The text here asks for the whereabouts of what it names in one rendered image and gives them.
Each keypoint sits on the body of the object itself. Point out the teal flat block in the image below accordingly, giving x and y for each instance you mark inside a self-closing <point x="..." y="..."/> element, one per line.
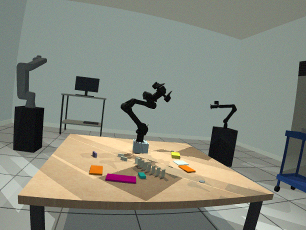
<point x="142" y="175"/>

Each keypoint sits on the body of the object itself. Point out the yellow rectangular block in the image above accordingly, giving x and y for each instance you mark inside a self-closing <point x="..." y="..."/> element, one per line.
<point x="175" y="155"/>

